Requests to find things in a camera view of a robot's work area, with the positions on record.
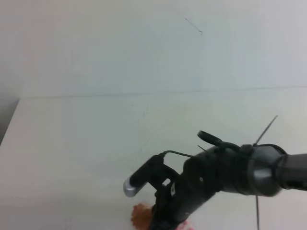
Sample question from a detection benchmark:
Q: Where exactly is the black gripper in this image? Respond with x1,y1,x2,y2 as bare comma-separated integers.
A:
155,146,230,220

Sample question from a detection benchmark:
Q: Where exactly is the brown stained pink rag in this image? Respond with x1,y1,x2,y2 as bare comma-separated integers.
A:
130,203,195,230

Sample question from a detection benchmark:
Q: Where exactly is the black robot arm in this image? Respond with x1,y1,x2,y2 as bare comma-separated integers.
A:
150,144,307,230

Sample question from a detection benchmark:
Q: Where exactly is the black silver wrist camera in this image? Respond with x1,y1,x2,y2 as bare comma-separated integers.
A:
123,152,179,197

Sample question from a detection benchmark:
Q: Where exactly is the thin black cable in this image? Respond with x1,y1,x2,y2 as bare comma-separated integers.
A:
159,115,288,230

